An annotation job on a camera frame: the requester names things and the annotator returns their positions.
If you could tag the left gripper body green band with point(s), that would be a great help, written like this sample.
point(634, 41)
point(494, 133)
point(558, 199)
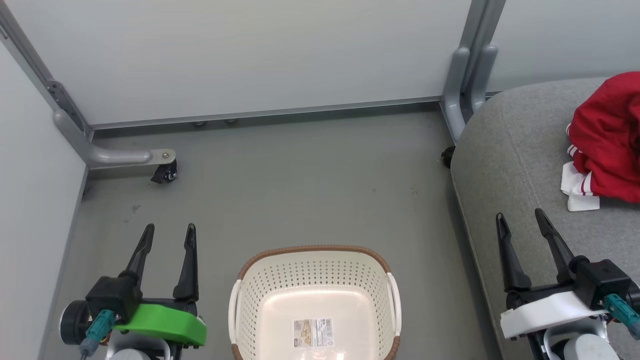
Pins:
point(165, 322)

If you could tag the black caster wheel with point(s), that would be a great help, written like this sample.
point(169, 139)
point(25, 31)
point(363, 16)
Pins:
point(166, 174)
point(448, 156)

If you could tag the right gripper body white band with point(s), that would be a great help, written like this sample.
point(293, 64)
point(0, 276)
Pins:
point(545, 312)

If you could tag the paper label sticker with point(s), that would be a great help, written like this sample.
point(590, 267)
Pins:
point(312, 332)

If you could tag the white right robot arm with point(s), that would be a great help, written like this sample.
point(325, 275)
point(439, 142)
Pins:
point(585, 347)

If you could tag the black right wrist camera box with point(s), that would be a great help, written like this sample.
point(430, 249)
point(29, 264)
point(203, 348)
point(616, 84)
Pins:
point(602, 277)

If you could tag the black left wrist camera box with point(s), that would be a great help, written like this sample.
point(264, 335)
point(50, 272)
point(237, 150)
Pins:
point(112, 295)

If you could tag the cream perforated basket brown rim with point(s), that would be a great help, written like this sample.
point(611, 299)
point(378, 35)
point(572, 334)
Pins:
point(315, 280)

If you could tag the grey fabric sofa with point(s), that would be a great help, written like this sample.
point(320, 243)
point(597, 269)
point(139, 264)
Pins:
point(515, 165)

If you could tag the grey metal partition rail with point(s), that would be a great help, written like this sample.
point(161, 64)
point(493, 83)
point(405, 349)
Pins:
point(275, 112)

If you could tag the red garment with white stripes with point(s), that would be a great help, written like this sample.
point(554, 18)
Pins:
point(610, 140)

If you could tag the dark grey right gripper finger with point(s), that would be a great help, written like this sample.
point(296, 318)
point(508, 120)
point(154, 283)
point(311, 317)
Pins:
point(555, 245)
point(512, 260)

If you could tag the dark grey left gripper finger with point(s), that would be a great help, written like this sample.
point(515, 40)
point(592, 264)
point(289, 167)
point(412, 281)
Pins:
point(141, 255)
point(189, 270)

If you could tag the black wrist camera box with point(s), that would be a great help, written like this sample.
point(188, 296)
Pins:
point(602, 277)
point(112, 295)

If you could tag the grey metal partition frame foot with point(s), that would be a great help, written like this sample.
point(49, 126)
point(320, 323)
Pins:
point(115, 156)

